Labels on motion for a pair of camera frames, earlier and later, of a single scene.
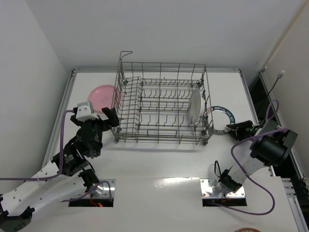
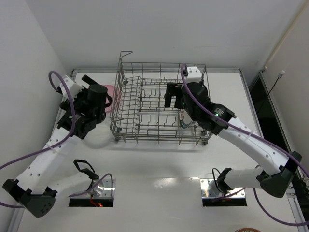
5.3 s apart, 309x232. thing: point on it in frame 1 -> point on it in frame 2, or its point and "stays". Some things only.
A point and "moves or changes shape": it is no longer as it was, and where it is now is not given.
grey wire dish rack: (161, 103) stays
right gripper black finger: (244, 124) -> (174, 89)
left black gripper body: (97, 121) -> (89, 80)
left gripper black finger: (111, 115) -> (89, 80)
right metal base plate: (212, 188) stays
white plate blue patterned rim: (218, 117) moves or changes shape
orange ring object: (247, 228) stays
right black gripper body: (241, 128) -> (174, 89)
